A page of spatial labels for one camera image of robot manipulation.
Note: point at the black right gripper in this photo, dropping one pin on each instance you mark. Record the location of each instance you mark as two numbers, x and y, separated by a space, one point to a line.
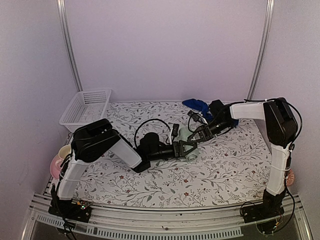
205 134

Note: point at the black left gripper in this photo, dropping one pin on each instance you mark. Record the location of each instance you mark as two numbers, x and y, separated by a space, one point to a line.
179 149

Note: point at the light green towel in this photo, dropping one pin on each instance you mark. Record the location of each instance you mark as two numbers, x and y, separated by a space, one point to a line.
188 150

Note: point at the blue towel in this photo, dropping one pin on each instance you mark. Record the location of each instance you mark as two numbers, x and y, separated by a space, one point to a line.
202 107

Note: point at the white plastic basket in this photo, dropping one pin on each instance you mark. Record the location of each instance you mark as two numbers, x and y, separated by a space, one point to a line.
85 107

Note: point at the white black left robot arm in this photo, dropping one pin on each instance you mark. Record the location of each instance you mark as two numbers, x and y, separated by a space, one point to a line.
91 141

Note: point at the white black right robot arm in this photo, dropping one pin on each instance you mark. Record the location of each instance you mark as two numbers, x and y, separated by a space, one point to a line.
282 130

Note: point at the orange patterned round object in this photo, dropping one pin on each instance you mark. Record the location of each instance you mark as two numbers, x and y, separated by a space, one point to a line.
290 179

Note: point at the pink cup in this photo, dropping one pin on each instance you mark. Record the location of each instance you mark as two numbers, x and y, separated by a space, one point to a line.
64 151

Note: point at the pink plate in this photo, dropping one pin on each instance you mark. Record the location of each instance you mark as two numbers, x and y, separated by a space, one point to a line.
55 166

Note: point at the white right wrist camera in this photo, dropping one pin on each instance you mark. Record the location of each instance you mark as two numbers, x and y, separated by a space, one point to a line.
197 117

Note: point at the aluminium front rail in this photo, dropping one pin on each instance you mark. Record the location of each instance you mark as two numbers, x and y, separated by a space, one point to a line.
108 222

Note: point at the right aluminium frame post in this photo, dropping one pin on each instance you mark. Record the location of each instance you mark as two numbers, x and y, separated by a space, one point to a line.
268 17

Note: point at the aluminium frame post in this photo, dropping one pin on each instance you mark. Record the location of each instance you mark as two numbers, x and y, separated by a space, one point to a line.
61 7
268 17

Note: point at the left aluminium frame post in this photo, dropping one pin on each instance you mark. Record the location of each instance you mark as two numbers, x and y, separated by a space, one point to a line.
61 7

